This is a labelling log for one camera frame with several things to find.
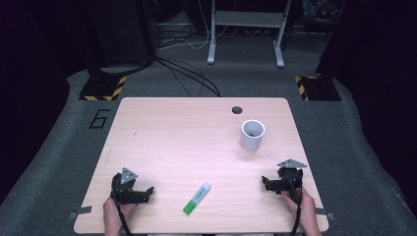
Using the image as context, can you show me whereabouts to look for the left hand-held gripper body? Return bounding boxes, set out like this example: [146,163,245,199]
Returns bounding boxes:
[110,167,148,206]

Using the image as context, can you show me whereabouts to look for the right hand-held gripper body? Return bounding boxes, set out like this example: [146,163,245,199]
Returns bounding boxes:
[276,158,309,198]

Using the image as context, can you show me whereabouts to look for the white cup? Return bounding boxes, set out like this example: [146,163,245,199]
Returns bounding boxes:
[238,119,267,152]

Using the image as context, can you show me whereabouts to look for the green and white highlighter pen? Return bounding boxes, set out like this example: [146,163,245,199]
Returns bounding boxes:
[182,182,211,216]

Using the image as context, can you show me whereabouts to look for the person's left hand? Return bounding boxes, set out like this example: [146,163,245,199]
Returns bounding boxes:
[102,197,137,231]

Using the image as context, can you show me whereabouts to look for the person's right hand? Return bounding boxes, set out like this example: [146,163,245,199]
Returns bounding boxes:
[280,187,319,230]

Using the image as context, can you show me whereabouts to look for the black stand base hazard tape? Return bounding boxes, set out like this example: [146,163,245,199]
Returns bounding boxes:
[293,75,343,102]
[78,74,128,102]

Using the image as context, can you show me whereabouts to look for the black cabinet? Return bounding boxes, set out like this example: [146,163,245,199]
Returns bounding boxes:
[84,0,156,68]

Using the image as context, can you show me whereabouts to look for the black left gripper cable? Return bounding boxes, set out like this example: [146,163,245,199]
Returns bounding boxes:
[112,196,134,236]

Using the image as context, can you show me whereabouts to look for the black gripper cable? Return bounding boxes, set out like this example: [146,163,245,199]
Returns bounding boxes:
[112,196,134,236]
[284,175,303,236]

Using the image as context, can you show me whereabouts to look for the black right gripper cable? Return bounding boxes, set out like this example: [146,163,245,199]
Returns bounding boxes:
[284,175,303,236]

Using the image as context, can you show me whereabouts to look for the grey table edge bracket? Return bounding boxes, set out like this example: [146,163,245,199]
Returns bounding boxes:
[315,207,336,221]
[67,206,93,221]

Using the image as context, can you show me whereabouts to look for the black floor cables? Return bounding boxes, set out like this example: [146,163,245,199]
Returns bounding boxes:
[153,56,221,98]

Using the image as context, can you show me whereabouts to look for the white floor cable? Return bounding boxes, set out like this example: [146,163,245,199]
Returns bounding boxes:
[156,0,231,51]

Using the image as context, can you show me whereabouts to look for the grey metal desk frame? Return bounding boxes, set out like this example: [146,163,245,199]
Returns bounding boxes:
[207,0,293,69]

